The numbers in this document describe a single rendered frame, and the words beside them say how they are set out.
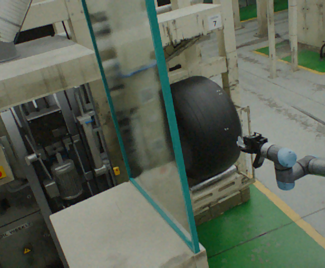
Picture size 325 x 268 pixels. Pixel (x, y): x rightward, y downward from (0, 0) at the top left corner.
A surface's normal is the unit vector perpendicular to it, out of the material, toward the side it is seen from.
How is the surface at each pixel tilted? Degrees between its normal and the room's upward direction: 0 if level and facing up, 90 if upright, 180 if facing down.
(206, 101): 40
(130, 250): 0
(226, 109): 55
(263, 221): 0
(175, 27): 90
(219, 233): 0
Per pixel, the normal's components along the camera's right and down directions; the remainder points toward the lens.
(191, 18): 0.47, 0.33
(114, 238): -0.18, -0.88
